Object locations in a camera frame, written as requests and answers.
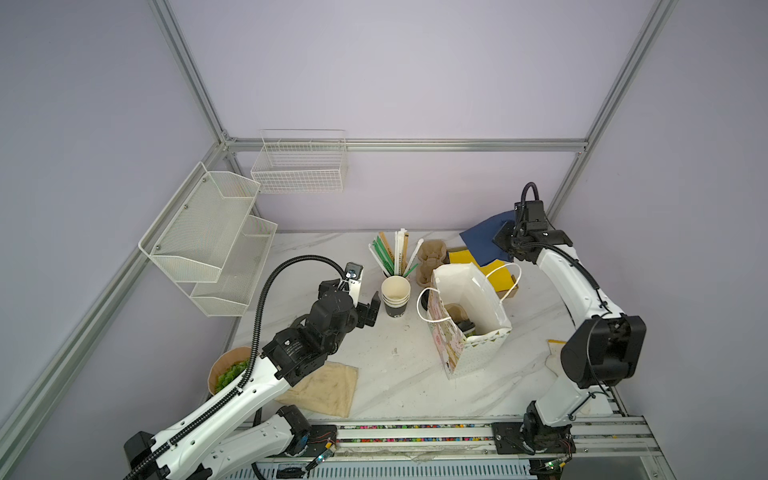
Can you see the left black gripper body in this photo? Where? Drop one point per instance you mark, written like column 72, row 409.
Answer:
column 357, row 318

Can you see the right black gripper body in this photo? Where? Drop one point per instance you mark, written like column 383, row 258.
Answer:
column 505, row 237

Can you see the blue paper napkin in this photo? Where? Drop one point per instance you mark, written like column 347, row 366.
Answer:
column 479, row 239

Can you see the white paper gift bag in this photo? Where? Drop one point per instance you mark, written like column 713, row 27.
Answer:
column 466, row 285

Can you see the single brown pulp cup carrier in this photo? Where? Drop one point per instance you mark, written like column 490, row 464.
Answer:
column 457, row 313

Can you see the white straw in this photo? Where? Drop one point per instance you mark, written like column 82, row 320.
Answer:
column 412, row 259

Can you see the black plastic cup lid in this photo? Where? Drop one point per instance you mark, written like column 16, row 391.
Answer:
column 424, row 299

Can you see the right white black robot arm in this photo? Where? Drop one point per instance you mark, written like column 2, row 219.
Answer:
column 604, row 348

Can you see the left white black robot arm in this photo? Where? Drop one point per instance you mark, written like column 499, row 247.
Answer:
column 274, row 368

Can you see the stack of paper cups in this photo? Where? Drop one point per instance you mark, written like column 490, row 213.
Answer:
column 395, row 294

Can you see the bundle of wrapped straws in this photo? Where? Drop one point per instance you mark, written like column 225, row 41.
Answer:
column 392, row 254

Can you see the lower white mesh shelf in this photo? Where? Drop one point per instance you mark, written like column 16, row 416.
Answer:
column 232, row 294

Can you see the white mesh shelf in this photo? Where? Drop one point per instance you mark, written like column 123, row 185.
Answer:
column 191, row 240
column 232, row 294

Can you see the brown bowl with greens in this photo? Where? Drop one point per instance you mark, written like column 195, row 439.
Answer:
column 227, row 368

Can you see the upper white mesh shelf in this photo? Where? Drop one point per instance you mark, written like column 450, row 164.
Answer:
column 191, row 240

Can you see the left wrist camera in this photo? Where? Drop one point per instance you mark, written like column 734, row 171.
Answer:
column 353, row 280

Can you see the white wire basket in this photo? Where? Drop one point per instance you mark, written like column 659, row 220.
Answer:
column 301, row 161

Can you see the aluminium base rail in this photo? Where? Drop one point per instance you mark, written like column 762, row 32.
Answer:
column 414, row 441

